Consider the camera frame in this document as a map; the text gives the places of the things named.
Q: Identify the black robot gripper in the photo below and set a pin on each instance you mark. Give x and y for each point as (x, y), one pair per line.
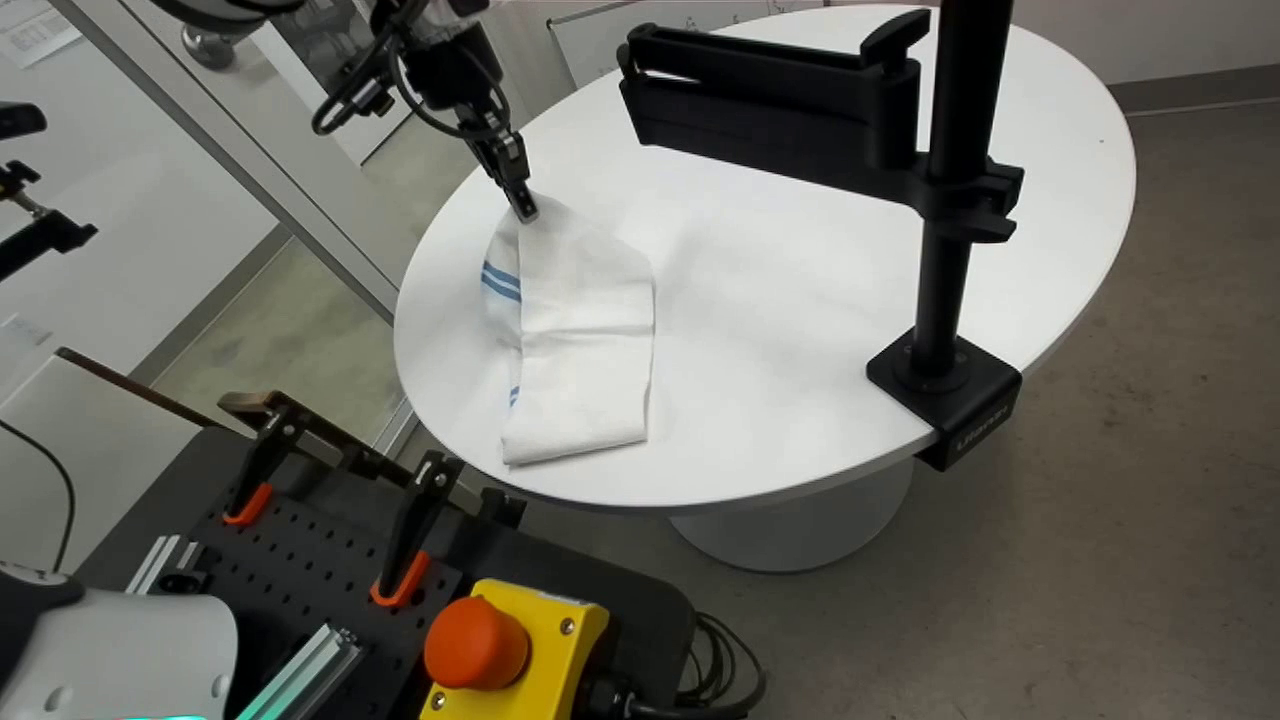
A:
(453, 69)

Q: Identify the white cloth with blue stripes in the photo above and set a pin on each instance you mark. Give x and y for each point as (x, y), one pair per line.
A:
(577, 310)

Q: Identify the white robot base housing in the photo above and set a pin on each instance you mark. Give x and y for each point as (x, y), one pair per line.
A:
(85, 654)

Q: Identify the black clamp-on stand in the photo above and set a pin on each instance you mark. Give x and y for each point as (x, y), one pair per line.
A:
(905, 120)

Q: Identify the black orange clamp left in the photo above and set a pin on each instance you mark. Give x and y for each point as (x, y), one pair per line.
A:
(255, 485)

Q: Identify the black orange clamp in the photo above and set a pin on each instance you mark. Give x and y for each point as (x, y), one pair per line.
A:
(404, 558)
(255, 485)

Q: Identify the black orange clamp right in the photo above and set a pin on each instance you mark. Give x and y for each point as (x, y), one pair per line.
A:
(404, 558)

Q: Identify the black perforated breadboard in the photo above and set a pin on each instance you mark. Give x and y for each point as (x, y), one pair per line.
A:
(319, 548)

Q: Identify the yellow emergency stop box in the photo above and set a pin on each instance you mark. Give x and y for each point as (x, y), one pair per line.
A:
(511, 654)

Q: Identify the silver aluminium extrusion small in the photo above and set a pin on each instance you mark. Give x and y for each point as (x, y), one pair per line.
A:
(170, 554)

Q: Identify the white round table pedestal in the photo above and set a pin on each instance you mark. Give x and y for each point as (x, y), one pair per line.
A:
(802, 531)

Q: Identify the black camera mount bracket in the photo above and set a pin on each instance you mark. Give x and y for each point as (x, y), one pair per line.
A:
(44, 230)

